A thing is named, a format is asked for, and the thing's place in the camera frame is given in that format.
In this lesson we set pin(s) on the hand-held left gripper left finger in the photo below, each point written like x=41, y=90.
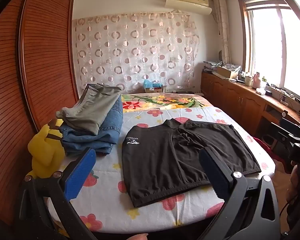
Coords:
x=80, y=176

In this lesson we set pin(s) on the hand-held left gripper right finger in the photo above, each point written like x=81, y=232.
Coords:
x=215, y=177

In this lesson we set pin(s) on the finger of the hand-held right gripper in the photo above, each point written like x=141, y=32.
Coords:
x=293, y=138

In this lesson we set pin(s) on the black shorts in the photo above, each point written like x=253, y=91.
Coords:
x=165, y=160

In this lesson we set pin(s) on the grey folded pants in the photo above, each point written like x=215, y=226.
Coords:
x=92, y=110

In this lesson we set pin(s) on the person's right hand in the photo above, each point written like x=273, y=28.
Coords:
x=294, y=181

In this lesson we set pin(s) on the person's left hand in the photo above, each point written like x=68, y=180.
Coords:
x=138, y=237

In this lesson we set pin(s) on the dark waste bin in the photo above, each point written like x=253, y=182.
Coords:
x=267, y=142

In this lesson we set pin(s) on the red cloth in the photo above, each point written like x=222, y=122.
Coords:
x=258, y=142

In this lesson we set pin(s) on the yellow plush toy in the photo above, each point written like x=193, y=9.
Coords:
x=43, y=150

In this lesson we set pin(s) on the blue folded jeans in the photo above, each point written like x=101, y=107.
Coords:
x=107, y=135

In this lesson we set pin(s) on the pink figurine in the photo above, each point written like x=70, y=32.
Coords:
x=256, y=80

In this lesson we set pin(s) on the wooden cabinet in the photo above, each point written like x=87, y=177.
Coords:
x=230, y=100

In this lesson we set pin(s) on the strawberry print bed sheet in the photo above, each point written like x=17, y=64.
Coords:
x=145, y=212

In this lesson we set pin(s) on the black flat device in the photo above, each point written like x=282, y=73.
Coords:
x=185, y=91

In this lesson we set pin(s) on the floral blanket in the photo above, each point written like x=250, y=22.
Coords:
x=165, y=100

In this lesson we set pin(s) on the patterned open box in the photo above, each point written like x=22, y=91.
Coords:
x=227, y=72

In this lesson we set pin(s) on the wooden framed window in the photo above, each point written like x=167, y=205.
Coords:
x=267, y=42

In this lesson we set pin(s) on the small round mirror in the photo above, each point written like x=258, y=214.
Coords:
x=221, y=56

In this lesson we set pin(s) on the cardboard box with blue bag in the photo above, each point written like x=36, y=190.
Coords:
x=152, y=87

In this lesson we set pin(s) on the stack of folded fabric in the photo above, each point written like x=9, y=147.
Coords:
x=211, y=65

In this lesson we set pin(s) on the wooden louvered wardrobe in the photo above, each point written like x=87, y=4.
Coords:
x=47, y=55

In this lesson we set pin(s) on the patterned window curtain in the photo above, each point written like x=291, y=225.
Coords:
x=222, y=27

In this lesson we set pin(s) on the circle patterned sheer curtain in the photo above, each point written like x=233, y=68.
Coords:
x=140, y=55

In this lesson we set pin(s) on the wall air conditioner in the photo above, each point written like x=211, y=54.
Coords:
x=187, y=7

